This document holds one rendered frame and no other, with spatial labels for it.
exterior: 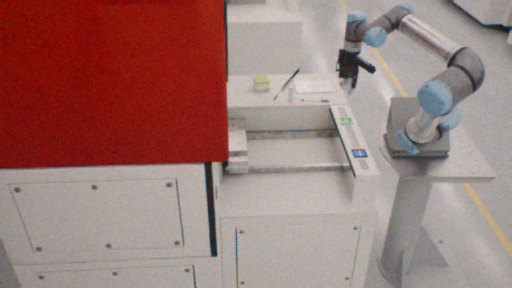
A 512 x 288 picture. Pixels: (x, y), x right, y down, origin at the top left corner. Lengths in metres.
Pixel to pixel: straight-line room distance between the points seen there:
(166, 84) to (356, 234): 1.05
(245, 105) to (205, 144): 0.89
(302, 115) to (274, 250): 0.70
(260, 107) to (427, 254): 1.27
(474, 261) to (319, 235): 1.33
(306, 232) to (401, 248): 0.85
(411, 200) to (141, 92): 1.54
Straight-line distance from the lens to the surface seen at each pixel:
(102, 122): 1.38
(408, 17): 1.90
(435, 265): 2.91
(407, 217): 2.50
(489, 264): 3.07
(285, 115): 2.28
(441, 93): 1.63
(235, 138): 2.15
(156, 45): 1.25
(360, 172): 1.85
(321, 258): 2.03
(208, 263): 1.71
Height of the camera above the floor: 2.06
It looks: 34 degrees down
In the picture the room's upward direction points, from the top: straight up
